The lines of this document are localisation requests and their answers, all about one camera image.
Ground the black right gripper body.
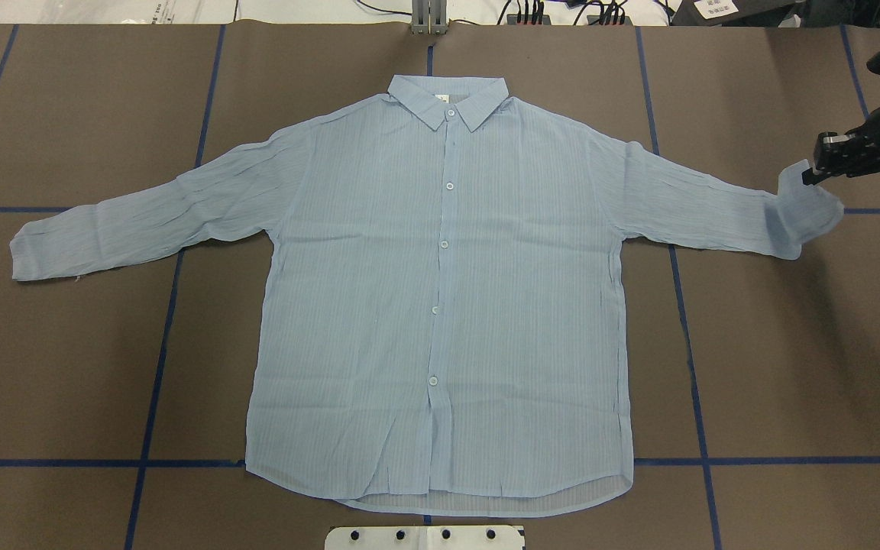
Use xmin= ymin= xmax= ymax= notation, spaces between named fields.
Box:
xmin=802 ymin=107 xmax=880 ymax=186

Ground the light blue button-up shirt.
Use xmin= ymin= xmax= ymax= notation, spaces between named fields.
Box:
xmin=10 ymin=74 xmax=844 ymax=518

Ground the black power strip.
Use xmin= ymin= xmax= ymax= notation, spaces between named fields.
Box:
xmin=498 ymin=3 xmax=633 ymax=27

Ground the grey aluminium frame post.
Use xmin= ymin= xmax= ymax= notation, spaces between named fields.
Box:
xmin=411 ymin=0 xmax=449 ymax=35

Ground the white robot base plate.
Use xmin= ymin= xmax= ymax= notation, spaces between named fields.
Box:
xmin=324 ymin=525 xmax=526 ymax=549

